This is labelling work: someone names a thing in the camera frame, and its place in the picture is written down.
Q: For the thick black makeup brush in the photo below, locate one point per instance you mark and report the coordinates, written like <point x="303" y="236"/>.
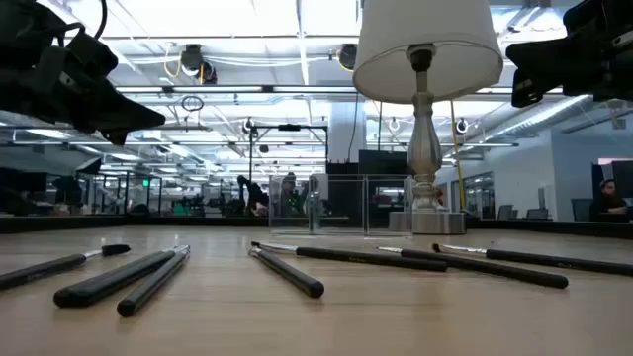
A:
<point x="109" y="282"/>

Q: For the fluffy-head black makeup brush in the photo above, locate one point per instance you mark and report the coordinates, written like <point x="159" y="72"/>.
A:
<point x="44" y="269"/>

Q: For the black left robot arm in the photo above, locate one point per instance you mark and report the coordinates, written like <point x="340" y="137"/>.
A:
<point x="25" y="20"/>

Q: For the grey office chair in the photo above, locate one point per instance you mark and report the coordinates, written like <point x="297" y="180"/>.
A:
<point x="537" y="214"/>
<point x="505" y="212"/>

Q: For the clear acrylic brush organizer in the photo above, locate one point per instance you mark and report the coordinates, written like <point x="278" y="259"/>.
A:
<point x="346" y="217"/>

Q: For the black aluminium table frame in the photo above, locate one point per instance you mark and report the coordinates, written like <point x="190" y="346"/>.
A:
<point x="99" y="223"/>

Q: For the white shade silver table lamp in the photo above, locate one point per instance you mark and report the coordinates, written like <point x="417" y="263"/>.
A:
<point x="425" y="29"/>

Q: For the black box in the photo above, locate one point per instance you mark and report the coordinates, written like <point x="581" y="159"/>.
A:
<point x="390" y="160"/>

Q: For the black metal stand frame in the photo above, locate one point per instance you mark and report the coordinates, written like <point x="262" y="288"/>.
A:
<point x="289" y="127"/>

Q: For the black computer monitor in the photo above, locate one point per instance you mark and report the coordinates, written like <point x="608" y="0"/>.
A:
<point x="624" y="170"/>

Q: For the thin black makeup brush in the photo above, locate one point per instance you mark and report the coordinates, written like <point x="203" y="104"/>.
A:
<point x="371" y="257"/>
<point x="153" y="283"/>
<point x="292" y="276"/>
<point x="544" y="259"/>
<point x="484" y="267"/>

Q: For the dark office chair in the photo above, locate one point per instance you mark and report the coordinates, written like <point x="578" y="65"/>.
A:
<point x="581" y="210"/>

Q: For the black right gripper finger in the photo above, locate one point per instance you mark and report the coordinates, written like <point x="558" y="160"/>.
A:
<point x="524" y="89"/>
<point x="559" y="59"/>

